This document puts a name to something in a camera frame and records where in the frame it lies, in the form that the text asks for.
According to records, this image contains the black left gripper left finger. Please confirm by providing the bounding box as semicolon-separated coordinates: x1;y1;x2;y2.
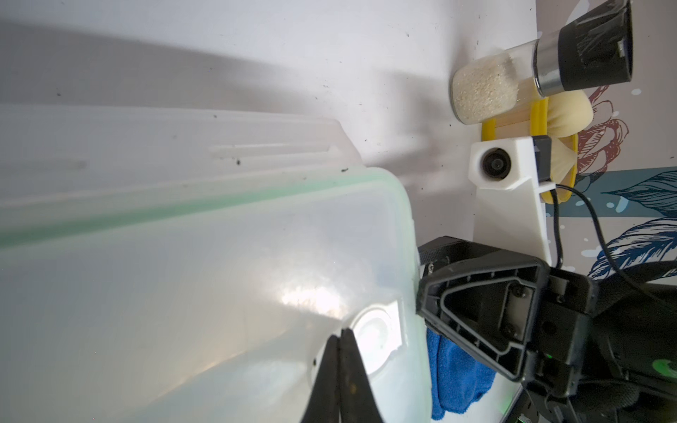
301;335;340;423

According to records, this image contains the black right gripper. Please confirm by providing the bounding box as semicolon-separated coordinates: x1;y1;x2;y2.
416;236;676;422

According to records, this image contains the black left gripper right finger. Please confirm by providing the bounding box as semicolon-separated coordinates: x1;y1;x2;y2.
340;328;383;423

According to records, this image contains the translucent plastic lunch box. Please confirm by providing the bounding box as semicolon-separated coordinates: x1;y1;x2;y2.
1;104;431;422

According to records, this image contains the blue microfibre cloth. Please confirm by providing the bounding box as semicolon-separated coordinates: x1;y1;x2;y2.
427;329;496;421

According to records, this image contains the yellow bowl with dumplings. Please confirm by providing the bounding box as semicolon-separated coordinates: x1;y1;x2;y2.
481;90;593;187

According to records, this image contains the salt grinder black top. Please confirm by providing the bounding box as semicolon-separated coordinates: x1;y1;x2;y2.
450;1;633;125

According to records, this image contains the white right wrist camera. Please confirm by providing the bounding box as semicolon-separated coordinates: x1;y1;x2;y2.
468;137;555;265

